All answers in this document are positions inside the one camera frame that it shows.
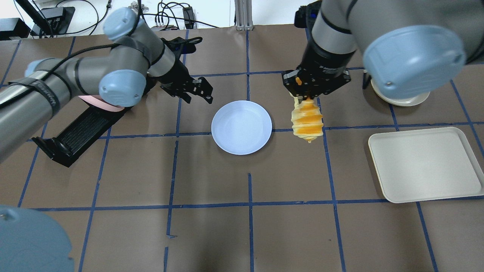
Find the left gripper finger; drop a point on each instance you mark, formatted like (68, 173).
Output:
(202, 88)
(177, 92)

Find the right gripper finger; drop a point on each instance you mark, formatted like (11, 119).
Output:
(299, 90)

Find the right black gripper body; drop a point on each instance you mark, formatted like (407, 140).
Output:
(323, 59)

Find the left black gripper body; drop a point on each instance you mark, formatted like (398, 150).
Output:
(172, 75)

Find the yellow orange bread loaf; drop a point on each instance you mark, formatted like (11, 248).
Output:
(306, 120)

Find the blue plate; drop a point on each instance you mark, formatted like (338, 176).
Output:
(241, 127)

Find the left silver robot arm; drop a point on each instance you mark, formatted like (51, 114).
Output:
(118, 73)

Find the pink plate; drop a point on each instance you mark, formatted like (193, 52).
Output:
(98, 102)

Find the cream round plate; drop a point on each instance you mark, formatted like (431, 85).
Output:
(408, 102)

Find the black dish rack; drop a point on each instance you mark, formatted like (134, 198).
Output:
(78, 136)

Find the cream rectangular tray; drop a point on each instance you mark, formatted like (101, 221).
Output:
(425, 164)

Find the aluminium frame post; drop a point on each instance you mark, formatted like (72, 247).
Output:
(243, 15)

